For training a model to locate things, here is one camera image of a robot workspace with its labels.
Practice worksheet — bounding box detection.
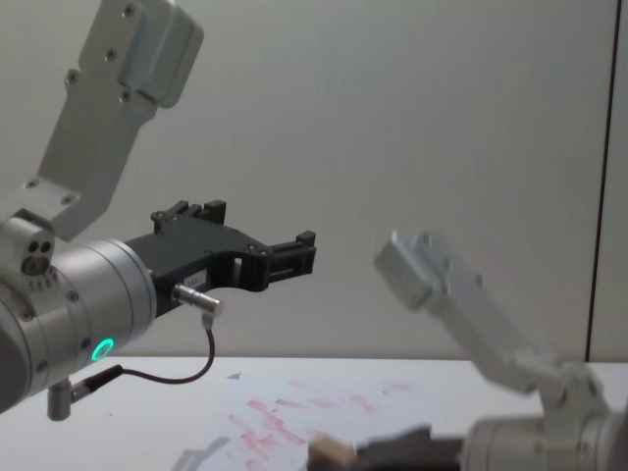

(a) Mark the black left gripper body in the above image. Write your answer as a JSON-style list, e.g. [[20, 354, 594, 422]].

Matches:
[[123, 221, 270, 316]]

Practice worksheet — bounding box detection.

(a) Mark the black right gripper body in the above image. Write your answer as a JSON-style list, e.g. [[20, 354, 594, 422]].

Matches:
[[353, 424, 466, 471]]

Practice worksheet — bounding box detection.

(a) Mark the brown cardboard tray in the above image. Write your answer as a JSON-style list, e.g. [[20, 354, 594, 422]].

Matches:
[[307, 438, 356, 471]]

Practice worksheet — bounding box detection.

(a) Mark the thin dark gripper cable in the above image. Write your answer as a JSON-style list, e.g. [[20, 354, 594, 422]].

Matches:
[[71, 282, 227, 397]]

